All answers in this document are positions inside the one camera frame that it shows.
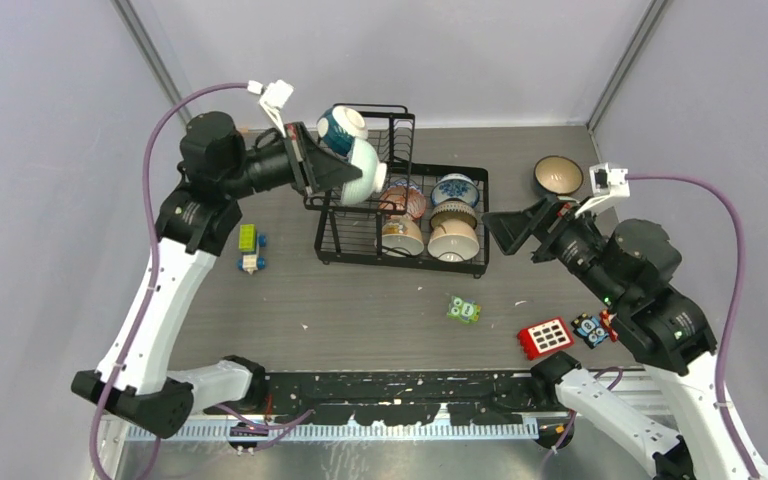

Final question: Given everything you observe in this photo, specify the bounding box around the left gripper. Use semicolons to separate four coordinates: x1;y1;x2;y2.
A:
223;121;363;199

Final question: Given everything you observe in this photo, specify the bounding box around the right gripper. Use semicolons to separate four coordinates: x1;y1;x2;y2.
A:
479;188;623;304

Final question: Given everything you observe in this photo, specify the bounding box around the dark teal bowl white foot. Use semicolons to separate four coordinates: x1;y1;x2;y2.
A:
316;105;369;157

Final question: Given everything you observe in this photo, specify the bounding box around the pale mint bowl front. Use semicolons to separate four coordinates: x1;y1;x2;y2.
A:
340;138;387;206

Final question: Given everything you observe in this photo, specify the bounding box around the teal bowl tan interior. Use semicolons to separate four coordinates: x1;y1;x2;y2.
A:
533;155;584;196

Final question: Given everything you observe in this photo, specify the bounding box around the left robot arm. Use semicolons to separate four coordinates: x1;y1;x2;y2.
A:
71;112;365;439

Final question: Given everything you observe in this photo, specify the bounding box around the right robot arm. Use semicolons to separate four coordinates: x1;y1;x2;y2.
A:
482;195;768;479

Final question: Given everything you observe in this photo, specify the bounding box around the brown rimmed stacked bowl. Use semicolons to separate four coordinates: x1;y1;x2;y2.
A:
429;199;478;230

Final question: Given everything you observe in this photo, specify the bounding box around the cream bowl right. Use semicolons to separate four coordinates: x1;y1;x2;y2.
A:
427;219;480;263

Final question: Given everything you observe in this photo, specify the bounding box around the cream bowl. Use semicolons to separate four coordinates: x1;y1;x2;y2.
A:
427;219;480;263
380;215;425;258

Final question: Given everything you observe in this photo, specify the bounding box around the blue white patterned bowl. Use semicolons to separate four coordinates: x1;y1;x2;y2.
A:
430;173;480;207

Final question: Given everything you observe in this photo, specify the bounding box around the red patterned bowl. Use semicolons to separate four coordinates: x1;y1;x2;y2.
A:
378;185;427;220

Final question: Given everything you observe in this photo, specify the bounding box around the cream bowl left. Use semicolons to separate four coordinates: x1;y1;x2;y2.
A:
380;215;425;258

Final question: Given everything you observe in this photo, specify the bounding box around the yellow blue toy block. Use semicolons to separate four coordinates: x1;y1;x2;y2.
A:
237;224;268;274

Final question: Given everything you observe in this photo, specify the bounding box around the green owl block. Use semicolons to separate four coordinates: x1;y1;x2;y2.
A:
446;296;481;324

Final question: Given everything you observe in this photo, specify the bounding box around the red grid block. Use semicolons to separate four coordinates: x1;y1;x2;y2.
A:
516;317;575;361

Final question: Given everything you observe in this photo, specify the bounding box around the dark blue owl block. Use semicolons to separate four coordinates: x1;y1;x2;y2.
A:
570;313;609;349

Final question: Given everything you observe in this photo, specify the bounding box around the black wire dish rack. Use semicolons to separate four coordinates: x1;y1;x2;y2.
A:
304;103;490;279

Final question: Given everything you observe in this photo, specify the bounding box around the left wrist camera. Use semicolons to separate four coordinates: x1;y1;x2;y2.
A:
246;80;295;137

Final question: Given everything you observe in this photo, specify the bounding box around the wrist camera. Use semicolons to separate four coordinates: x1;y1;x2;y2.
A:
575;162;630;218
246;80;295;137

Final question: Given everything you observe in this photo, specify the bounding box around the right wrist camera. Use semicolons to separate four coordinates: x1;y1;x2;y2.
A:
575;162;630;218

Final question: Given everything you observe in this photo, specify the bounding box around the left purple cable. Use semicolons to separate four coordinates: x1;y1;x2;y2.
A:
87;81;316;480

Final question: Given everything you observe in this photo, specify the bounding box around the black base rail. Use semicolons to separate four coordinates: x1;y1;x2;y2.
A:
242;370;565;426

